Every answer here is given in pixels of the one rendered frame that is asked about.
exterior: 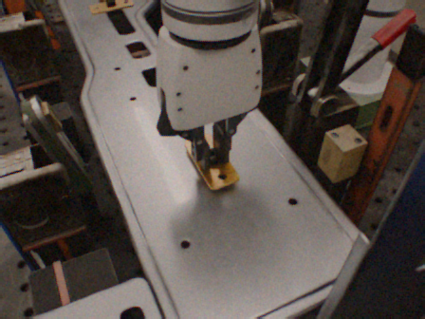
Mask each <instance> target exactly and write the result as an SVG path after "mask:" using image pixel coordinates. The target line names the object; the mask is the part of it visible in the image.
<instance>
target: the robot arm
mask: <svg viewBox="0 0 425 319"><path fill-rule="evenodd" d="M406 1H407V0H370V2H369V4H368V6H367V7H368V8H367V9H366V11H365V13H364V15H363V19H362V20H361V24H360V28H359V30H358V34H357V35H356V39H355V40H354V44H353V46H352V49H351V50H350V52H349V56H350V55H352V53H355V51H356V50H357V49H359V48H360V47H361V46H363V44H366V42H367V41H368V40H370V36H373V34H375V33H376V32H377V31H378V30H379V29H381V28H383V27H384V25H386V24H387V23H388V22H389V21H390V20H392V19H393V18H394V17H396V16H397V14H398V13H400V12H401V11H403V10H404V6H405V4H406ZM160 3H161V16H162V21H163V25H164V26H163V27H161V28H160V31H159V35H158V39H157V61H156V63H157V65H156V71H157V101H158V104H159V106H160V116H159V118H158V120H157V132H158V133H159V135H160V136H161V137H175V136H179V137H180V138H183V139H185V140H186V141H190V142H191V155H192V157H193V159H194V161H195V162H198V161H199V162H200V165H201V166H202V167H203V169H204V170H209V169H210V168H211V149H210V145H209V144H208V143H207V141H206V138H205V134H204V125H207V124H210V123H212V122H213V126H212V144H213V147H215V149H216V150H217V152H218V154H220V160H222V162H223V163H228V162H230V151H231V145H232V136H233V135H235V134H236V131H237V126H238V125H239V123H240V122H242V121H243V120H244V119H245V118H246V116H247V115H248V113H251V111H253V110H255V109H257V108H258V107H259V106H261V104H262V103H263V101H262V99H261V87H262V67H263V66H262V51H261V44H260V38H259V34H258V26H257V17H258V9H259V0H160ZM391 45H392V44H390V46H388V47H387V48H386V49H384V50H383V51H380V52H378V53H377V55H375V56H374V57H372V59H370V60H369V61H368V62H366V63H365V65H362V66H361V67H360V68H359V69H358V70H357V71H356V72H354V74H351V76H350V77H348V78H347V79H346V80H344V82H342V83H341V84H339V86H340V87H341V88H343V89H344V90H345V91H346V92H347V93H348V94H350V95H353V96H357V97H373V96H377V95H381V94H383V92H384V88H385V87H386V83H387V82H388V78H389V76H390V72H391V70H392V65H391V64H389V62H388V59H389V56H388V55H389V50H390V49H391ZM349 56H348V57H349Z"/></svg>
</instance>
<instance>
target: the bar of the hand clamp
mask: <svg viewBox="0 0 425 319"><path fill-rule="evenodd" d="M369 2H370V0H328V2H327V7H326V9H325V13H324V15H323V20H322V22H321V26H320V29H319V33H318V35H317V39H316V41H315V45H314V47H313V49H312V50H313V51H312V53H311V55H310V60H309V62H308V66H307V69H306V71H305V75H304V80H303V82H302V84H301V86H302V87H301V89H300V91H299V96H298V98H297V101H298V102H299V103H307V102H311V100H310V99H309V97H308V96H307V90H308V89H309V88H310V87H311V86H313V85H315V84H316V83H317V82H319V81H320V80H321V83H320V85H319V87H318V91H317V93H316V97H315V99H314V101H313V104H312V106H311V110H310V112H309V113H310V115H311V116H313V117H314V108H315V106H316V102H317V101H318V100H319V99H320V98H321V97H323V96H324V95H328V94H334V92H335V90H336V88H337V84H338V83H339V79H340V77H341V74H342V72H343V69H344V66H345V63H346V61H347V58H348V56H349V52H350V50H351V49H352V46H353V44H354V40H355V39H356V35H357V34H358V30H359V28H360V24H361V20H362V19H363V15H364V13H365V11H366V9H367V8H368V7H367V6H368V4H369ZM321 78H322V79H321Z"/></svg>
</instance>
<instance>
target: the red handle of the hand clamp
mask: <svg viewBox="0 0 425 319"><path fill-rule="evenodd" d="M412 23H416V13H415V12H414V11H413V10H411V9H404V10H403V11H401V12H400V13H398V14H397V16H396V17H394V18H393V19H392V20H390V21H389V22H388V23H387V24H386V25H384V27H383V28H381V29H379V30H378V31H377V32H376V33H375V34H373V36H370V40H368V41H367V42H366V44H363V46H361V47H360V48H359V49H357V50H356V51H355V53H352V55H350V56H349V57H348V58H347V61H346V63H345V66H344V69H343V72H342V74H341V77H340V79H339V83H338V84H337V86H339V84H341V83H342V82H344V80H346V79H347V78H348V77H350V76H351V74H354V72H356V71H357V70H358V69H359V68H360V67H361V66H362V65H365V63H366V62H368V61H369V60H370V59H372V57H374V56H375V55H377V53H378V52H380V51H383V50H384V49H386V48H387V47H388V46H390V44H393V42H394V41H395V40H396V39H397V38H398V37H399V36H401V34H403V33H404V32H405V31H407V29H408V27H409V25H411V24H412ZM320 83H321V80H320V81H319V82H317V83H316V84H315V85H313V86H311V87H310V88H309V89H308V90H307V96H308V97H309V99H310V100H311V101H312V102H313V101H314V99H315V97H316V93H317V91H318V87H319V85H320Z"/></svg>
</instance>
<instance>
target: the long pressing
mask: <svg viewBox="0 0 425 319"><path fill-rule="evenodd" d="M132 2H133V3H134V6H133V7H128V8H125V9H118V10H121V11H122V12H123V14H124V15H125V17H126V18H127V20H128V21H129V22H130V25H132V27H133V29H134V30H135V32H134V33H132V34H129V35H119V33H118V31H117V30H116V28H115V27H114V24H113V23H112V22H111V19H109V16H108V15H107V13H109V12H113V11H115V10H111V11H108V12H105V13H101V14H96V15H93V14H92V13H91V10H90V9H89V6H91V5H97V4H100V3H101V2H100V0H57V3H58V5H59V9H60V10H61V14H62V15H63V18H64V19H65V23H66V24H67V28H68V29H69V33H70V35H71V38H72V40H73V43H74V45H75V48H76V49H77V50H78V54H79V55H80V59H81V60H82V64H83V68H84V70H85V72H86V77H85V82H84V85H83V90H82V93H81V95H80V105H81V108H82V111H83V115H84V118H85V120H86V124H87V125H88V130H89V131H90V133H91V137H92V140H93V142H94V145H95V147H96V151H97V152H98V155H99V158H100V161H101V163H102V168H103V170H104V173H105V175H106V177H107V181H108V183H109V185H110V189H111V191H112V193H113V197H114V199H115V201H116V204H117V206H118V208H119V211H120V215H121V217H122V221H123V223H124V225H125V229H126V231H127V233H128V234H129V238H130V240H131V242H132V246H133V248H134V250H135V252H136V256H137V258H138V260H139V264H140V266H141V268H142V272H143V274H144V275H145V278H146V281H147V283H148V284H149V287H150V290H151V291H152V294H153V296H154V298H155V300H156V304H157V307H158V309H159V312H160V315H161V316H162V319H300V318H301V317H304V316H306V315H307V314H309V313H311V312H312V311H315V310H317V309H320V308H322V307H323V303H324V302H325V298H326V297H327V295H328V294H329V292H330V290H331V289H332V286H333V285H334V283H335V280H336V278H337V276H338V275H339V272H340V271H341V269H342V266H343V264H344V261H345V260H346V258H347V255H348V254H349V252H350V249H351V248H352V246H353V245H354V242H355V240H356V239H357V236H358V234H359V232H360V230H359V229H358V228H357V227H356V226H355V224H354V223H353V222H352V221H351V220H350V218H349V217H348V216H347V214H346V213H345V212H344V211H343V210H342V208H341V207H340V205H338V203H337V202H336V200H335V199H333V197H332V196H330V194H328V192H327V191H326V190H325V188H324V187H323V185H322V184H321V183H320V182H319V181H318V180H317V178H316V177H315V176H314V175H313V173H312V172H311V171H310V170H309V168H308V167H307V166H306V165H305V163H304V162H303V161H302V160H301V158H299V157H298V154H296V153H295V151H294V150H293V149H292V148H291V147H290V145H289V144H288V143H287V142H286V140H285V139H283V136H282V135H280V133H279V132H278V131H277V129H275V128H274V126H273V125H272V124H271V123H270V121H269V120H268V119H267V117H266V116H264V114H263V113H262V112H261V110H259V109H258V108H257V109H255V110H253V111H251V113H248V115H247V116H246V118H245V119H244V120H243V121H242V122H240V123H239V125H238V126H237V131H236V134H235V135H233V136H232V145H231V151H230V162H231V163H232V165H233V167H234V168H235V169H236V171H237V173H238V174H239V177H240V179H239V181H237V182H235V183H232V184H230V185H227V186H223V187H221V188H219V189H217V190H211V188H210V187H209V186H208V184H207V182H206V180H204V177H202V175H201V174H200V171H199V170H198V168H197V166H196V164H195V163H194V160H193V159H192V158H191V155H190V154H189V152H188V150H187V148H186V147H185V141H186V140H185V139H183V138H180V137H179V136H175V137H161V136H160V135H159V133H158V132H157V120H158V118H159V116H160V106H159V104H158V101H157V87H156V86H155V87H152V86H149V84H148V83H147V82H146V79H145V78H144V77H143V72H145V71H147V70H150V69H154V68H156V65H157V63H156V61H157V39H158V37H157V34H156V33H155V31H154V30H153V29H152V28H151V26H149V24H148V23H147V21H146V19H147V17H148V16H150V14H151V13H153V11H154V10H156V8H157V0H132ZM138 42H142V43H143V44H144V45H145V47H146V48H147V49H148V52H150V54H151V55H150V56H147V57H145V58H139V59H133V56H131V53H130V52H129V51H128V48H127V46H128V45H131V44H134V43H138ZM115 68H120V70H119V71H116V70H115ZM131 98H136V100H134V101H131V100H130V99H131ZM292 198H294V199H295V200H297V204H295V205H291V204H289V203H288V201H289V200H290V199H292ZM182 241H189V242H190V244H191V245H190V247H189V248H186V249H184V248H183V247H181V243H182Z"/></svg>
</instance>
